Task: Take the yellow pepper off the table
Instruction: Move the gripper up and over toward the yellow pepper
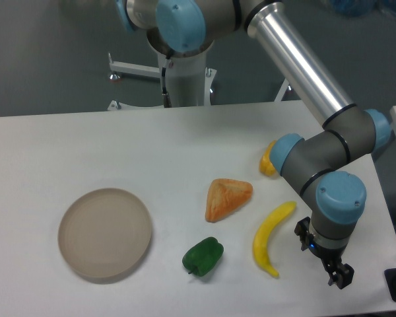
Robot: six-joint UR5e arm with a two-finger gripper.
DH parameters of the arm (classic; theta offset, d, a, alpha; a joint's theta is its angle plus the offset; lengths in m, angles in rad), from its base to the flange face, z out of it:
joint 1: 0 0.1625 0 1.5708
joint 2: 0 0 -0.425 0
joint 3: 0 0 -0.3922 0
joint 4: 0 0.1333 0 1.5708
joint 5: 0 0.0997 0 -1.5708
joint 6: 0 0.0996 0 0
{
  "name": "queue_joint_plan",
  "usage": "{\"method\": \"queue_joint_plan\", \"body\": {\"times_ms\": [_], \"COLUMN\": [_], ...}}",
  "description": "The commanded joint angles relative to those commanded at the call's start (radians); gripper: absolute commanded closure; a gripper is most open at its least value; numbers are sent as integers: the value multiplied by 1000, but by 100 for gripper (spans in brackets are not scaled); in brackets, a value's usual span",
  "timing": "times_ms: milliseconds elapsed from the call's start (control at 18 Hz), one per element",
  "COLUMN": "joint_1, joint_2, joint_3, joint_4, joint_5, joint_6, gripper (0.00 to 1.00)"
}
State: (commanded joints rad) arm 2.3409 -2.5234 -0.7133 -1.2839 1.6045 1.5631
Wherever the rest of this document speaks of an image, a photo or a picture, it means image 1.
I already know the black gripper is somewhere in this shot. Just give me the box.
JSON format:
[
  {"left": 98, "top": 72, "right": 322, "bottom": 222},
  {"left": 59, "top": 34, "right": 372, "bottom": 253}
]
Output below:
[{"left": 294, "top": 217, "right": 354, "bottom": 289}]

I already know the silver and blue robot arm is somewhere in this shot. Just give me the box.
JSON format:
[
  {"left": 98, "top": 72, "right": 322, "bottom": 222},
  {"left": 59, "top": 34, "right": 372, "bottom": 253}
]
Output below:
[{"left": 115, "top": 1, "right": 391, "bottom": 289}]

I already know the yellow toy pepper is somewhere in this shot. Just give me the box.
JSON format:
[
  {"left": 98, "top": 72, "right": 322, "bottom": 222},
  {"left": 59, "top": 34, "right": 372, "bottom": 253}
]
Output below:
[{"left": 259, "top": 140, "right": 278, "bottom": 176}]

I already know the green toy pepper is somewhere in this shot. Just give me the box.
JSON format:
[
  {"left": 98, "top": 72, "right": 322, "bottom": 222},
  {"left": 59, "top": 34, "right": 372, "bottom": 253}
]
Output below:
[{"left": 182, "top": 236, "right": 224, "bottom": 277}]

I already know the yellow toy banana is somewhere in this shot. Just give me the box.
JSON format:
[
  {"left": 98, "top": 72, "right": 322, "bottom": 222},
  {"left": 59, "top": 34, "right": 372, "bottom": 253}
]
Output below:
[{"left": 251, "top": 201, "right": 297, "bottom": 279}]

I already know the orange triangular toy bread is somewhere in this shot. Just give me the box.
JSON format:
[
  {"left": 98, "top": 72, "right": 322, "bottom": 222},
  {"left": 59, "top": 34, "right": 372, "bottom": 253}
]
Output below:
[{"left": 205, "top": 178, "right": 253, "bottom": 223}]

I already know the beige round plate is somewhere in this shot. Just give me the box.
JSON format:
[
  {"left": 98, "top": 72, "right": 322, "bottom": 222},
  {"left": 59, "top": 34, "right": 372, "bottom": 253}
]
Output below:
[{"left": 57, "top": 188, "right": 152, "bottom": 284}]

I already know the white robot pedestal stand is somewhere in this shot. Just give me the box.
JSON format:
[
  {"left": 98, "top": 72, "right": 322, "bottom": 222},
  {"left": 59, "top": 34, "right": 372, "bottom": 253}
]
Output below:
[{"left": 106, "top": 49, "right": 294, "bottom": 112}]

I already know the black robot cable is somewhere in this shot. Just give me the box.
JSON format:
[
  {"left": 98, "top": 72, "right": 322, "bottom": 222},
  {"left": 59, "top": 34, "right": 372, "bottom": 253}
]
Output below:
[{"left": 161, "top": 49, "right": 174, "bottom": 108}]

